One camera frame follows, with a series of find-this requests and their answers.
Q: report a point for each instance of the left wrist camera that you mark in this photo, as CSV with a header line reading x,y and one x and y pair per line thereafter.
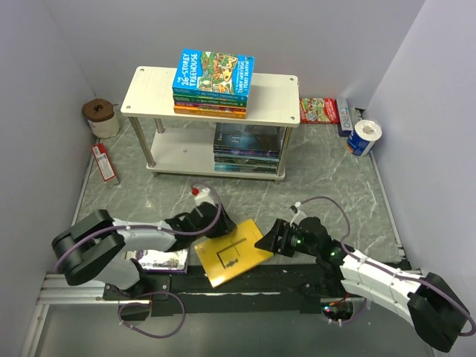
x,y
203,195

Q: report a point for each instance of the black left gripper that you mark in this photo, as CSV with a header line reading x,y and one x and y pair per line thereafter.
x,y
225,226

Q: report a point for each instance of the blue 26-Storey Treehouse book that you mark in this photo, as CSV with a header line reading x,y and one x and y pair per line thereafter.
x,y
212,74

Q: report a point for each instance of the orange Treehouse book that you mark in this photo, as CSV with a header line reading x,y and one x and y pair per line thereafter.
x,y
209,113

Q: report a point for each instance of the blue white box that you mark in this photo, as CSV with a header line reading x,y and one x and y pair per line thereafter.
x,y
345,125

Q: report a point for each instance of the yellow book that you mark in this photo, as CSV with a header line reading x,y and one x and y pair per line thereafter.
x,y
229,256

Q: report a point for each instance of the white two-tier shelf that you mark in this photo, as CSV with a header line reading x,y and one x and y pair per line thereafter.
x,y
182,144

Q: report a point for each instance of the green 104-Storey Treehouse book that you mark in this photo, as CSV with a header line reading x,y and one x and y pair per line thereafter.
x,y
209,100

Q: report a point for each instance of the stack of dark books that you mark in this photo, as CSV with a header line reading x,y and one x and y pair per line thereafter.
x,y
246,161

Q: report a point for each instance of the dark Wuthering Heights book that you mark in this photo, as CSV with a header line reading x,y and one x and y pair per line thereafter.
x,y
247,137

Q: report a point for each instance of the Charlie Chocolate Factory book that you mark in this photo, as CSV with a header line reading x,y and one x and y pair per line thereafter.
x,y
210,107

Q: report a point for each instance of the red game box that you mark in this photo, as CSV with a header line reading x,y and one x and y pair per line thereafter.
x,y
318,110

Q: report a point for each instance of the purple comic book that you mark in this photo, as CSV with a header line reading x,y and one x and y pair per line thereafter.
x,y
157,262

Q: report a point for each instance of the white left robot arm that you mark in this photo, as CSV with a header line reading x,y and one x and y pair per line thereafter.
x,y
94,248

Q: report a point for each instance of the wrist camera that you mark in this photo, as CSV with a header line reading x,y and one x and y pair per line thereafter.
x,y
203,195
299,215

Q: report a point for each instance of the red small box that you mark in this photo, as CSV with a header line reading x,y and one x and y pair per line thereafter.
x,y
104,164

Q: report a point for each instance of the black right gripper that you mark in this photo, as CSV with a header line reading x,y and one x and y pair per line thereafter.
x,y
270,242

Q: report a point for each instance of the brown twine spool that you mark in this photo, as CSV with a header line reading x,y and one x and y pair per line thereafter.
x,y
100,115

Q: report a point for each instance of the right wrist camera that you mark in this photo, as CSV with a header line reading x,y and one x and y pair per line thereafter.
x,y
299,215

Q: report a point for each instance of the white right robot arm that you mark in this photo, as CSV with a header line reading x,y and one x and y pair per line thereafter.
x,y
427,302

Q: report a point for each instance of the aluminium rail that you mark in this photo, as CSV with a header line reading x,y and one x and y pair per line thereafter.
x,y
83,321

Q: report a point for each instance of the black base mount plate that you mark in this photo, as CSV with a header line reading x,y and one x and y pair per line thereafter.
x,y
265,288

